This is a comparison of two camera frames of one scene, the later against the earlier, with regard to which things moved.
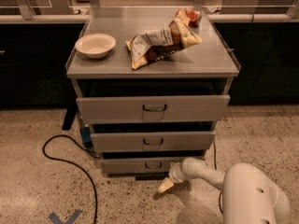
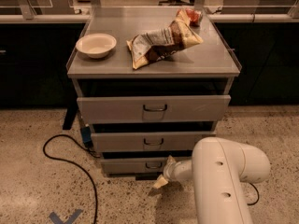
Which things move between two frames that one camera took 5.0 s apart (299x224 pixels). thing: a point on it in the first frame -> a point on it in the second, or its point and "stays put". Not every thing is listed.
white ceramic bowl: x=95 y=45 stays put
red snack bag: x=193 y=17 stays put
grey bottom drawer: x=141 y=164 stays put
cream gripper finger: x=166 y=184 -> x=161 y=182
